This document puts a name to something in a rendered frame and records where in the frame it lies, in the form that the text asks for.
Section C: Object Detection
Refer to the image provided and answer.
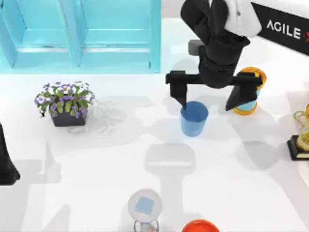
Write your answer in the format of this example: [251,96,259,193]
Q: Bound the orange and blue hourglass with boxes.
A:
[231,67,267,117]

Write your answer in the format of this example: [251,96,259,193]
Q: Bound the pale grey rounded box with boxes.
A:
[188,39,202,56]

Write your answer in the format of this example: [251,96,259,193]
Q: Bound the blue cup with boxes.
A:
[180,101,210,138]

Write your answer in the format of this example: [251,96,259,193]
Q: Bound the gold trophy on black base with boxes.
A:
[287,102,309,161]

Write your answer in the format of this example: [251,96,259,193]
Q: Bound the purple flowers in black pot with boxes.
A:
[33,81,97,128]

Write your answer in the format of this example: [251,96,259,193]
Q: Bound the orange bowl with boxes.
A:
[181,218,221,232]

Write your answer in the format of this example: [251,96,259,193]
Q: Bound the light blue rack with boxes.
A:
[0,0,162,74]

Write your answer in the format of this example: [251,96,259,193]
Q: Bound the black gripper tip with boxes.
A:
[0,123,21,187]

